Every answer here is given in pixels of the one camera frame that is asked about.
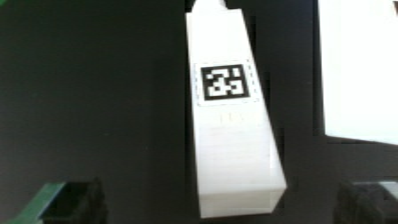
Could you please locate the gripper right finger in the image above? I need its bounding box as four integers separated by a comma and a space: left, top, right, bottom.
336, 181, 398, 224

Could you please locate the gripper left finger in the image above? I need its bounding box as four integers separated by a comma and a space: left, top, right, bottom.
16, 179, 107, 224

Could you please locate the white desk leg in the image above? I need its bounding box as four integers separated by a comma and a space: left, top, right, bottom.
187, 0, 286, 218

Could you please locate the fiducial marker sheet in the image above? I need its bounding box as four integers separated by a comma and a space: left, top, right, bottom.
318, 0, 398, 145

